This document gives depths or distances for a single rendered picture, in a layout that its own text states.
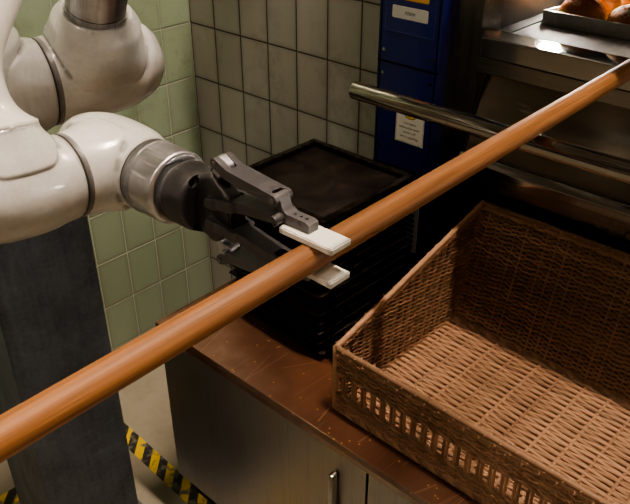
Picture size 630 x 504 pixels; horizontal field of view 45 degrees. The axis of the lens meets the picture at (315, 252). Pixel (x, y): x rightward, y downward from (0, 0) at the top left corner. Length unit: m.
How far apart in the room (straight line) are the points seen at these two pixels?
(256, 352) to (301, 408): 0.19
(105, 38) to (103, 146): 0.46
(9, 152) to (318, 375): 0.88
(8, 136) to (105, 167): 0.11
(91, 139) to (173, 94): 1.29
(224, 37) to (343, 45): 0.42
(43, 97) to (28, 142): 0.50
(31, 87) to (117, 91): 0.15
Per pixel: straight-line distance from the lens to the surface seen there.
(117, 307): 2.32
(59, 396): 0.60
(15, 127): 0.86
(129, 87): 1.41
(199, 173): 0.84
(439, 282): 1.61
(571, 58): 1.49
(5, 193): 0.85
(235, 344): 1.64
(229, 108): 2.14
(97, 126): 0.94
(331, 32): 1.80
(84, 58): 1.35
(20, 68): 1.34
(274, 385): 1.53
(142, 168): 0.88
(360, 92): 1.27
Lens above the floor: 1.59
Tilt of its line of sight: 31 degrees down
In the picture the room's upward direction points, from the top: straight up
